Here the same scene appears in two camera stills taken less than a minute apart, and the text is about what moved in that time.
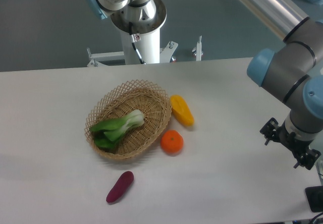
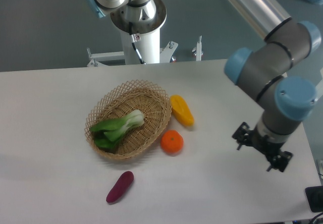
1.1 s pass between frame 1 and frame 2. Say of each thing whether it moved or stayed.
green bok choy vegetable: stayed
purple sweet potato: stayed
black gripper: moved
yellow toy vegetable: stayed
